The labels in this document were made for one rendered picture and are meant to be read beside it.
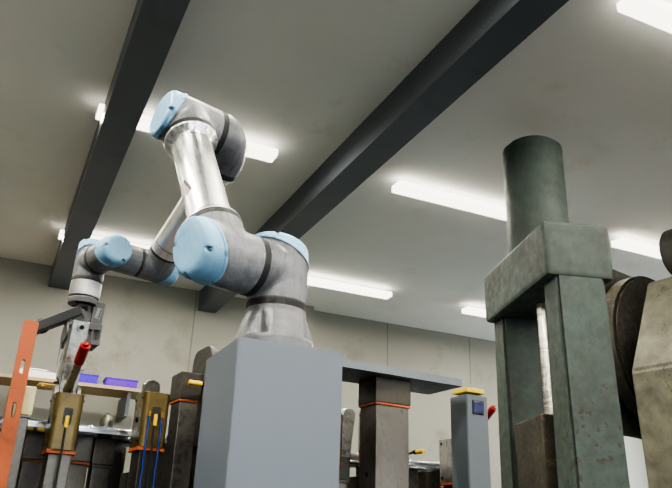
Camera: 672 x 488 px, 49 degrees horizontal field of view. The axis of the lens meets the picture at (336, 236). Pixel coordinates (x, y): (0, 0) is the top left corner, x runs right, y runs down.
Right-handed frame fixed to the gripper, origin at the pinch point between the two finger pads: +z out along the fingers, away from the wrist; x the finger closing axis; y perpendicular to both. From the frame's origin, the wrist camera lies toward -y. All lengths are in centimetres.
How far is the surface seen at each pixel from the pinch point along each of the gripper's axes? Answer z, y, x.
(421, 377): -5, 75, -40
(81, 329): -7.8, -0.2, -18.7
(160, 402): 6.1, 18.3, -23.0
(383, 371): -5, 65, -40
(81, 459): 17.9, 7.3, -6.0
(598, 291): -97, 265, 64
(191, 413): 7.8, 25.0, -24.6
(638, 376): -86, 394, 146
